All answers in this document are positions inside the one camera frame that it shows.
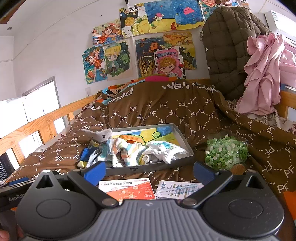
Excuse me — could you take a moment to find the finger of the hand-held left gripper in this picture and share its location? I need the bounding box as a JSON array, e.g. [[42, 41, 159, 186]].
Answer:
[[0, 176, 32, 189]]

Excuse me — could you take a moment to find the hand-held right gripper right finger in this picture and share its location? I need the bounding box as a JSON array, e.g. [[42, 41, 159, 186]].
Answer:
[[180, 161, 275, 208]]

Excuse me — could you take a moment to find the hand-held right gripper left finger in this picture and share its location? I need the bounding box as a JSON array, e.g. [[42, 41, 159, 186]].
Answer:
[[21, 161, 119, 207]]

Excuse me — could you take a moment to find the teal white plastic packet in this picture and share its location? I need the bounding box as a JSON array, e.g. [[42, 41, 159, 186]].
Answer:
[[87, 148, 112, 168]]

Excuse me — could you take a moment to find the grey drawstring pouch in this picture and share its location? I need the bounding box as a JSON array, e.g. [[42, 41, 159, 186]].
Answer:
[[81, 128, 113, 145]]

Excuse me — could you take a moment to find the striped white sock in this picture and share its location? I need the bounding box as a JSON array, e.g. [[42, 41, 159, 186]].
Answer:
[[106, 137, 149, 168]]

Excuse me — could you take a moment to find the white quilted cloth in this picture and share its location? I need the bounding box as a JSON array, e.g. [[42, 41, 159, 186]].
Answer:
[[141, 141, 189, 164]]

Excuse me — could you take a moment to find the grey metal tray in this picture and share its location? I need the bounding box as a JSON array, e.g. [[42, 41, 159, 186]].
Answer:
[[80, 123, 195, 176]]

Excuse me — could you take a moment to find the green bead jar with cork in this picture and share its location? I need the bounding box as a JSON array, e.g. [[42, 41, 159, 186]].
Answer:
[[205, 136, 249, 176]]

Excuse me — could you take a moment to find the blue white card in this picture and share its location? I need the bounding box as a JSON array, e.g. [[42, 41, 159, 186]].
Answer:
[[154, 179, 205, 200]]

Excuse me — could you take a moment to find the red white card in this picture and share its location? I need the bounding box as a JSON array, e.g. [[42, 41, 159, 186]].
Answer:
[[98, 177, 155, 203]]

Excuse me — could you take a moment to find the brown printed blanket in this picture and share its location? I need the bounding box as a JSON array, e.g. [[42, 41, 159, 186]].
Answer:
[[0, 80, 296, 209]]

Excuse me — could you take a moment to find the window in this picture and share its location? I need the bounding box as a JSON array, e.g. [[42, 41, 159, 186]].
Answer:
[[0, 76, 70, 177]]

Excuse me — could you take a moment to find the floral bedsheet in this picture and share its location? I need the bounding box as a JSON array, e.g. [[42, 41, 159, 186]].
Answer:
[[238, 108, 296, 135]]

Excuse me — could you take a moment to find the orange-haired girl blue drawing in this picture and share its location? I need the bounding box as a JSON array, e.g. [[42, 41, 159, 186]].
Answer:
[[83, 46, 108, 85]]

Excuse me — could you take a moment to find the blond boy drawing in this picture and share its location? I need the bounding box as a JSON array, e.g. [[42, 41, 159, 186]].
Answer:
[[103, 38, 136, 81]]

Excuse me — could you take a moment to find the cartoon boy pink poster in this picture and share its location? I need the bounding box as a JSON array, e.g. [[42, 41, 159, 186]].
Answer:
[[154, 46, 187, 78]]

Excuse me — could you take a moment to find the pink garment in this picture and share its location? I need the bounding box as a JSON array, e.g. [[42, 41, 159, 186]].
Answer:
[[235, 32, 296, 115]]

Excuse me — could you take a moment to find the dark swirl painting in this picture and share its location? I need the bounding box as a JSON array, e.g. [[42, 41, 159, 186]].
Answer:
[[135, 36, 166, 78]]

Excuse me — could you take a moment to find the olive puffer jacket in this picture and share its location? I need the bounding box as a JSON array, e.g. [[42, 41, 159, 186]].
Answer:
[[200, 6, 276, 103]]

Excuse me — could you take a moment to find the orange landscape painting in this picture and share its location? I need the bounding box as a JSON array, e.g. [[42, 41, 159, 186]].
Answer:
[[162, 32, 197, 70]]

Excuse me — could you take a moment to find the orange-haired girl arms-out drawing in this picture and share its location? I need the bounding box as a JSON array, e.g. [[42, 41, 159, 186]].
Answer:
[[92, 22, 123, 46]]

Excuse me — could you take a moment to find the yellow moon dark drawing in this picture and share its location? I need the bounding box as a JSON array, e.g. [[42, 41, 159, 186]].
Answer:
[[119, 7, 149, 37]]

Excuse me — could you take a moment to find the pink jellyfish blue painting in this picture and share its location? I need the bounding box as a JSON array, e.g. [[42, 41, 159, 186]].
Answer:
[[171, 0, 205, 30]]

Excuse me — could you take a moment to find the blue ocean fish painting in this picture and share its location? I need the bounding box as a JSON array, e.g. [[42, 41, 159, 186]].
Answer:
[[144, 2, 178, 33]]

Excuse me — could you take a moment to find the red-haired girl drawing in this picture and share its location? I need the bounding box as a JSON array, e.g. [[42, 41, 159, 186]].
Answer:
[[198, 0, 223, 22]]

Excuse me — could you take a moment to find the white air conditioner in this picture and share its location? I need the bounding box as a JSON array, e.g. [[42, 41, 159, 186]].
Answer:
[[265, 10, 296, 44]]

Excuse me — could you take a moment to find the wooden bed rail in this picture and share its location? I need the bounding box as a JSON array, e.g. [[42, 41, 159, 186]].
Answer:
[[0, 93, 102, 165]]

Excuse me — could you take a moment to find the wooden bed frame post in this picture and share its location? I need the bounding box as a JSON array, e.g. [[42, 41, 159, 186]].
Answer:
[[275, 89, 296, 121]]

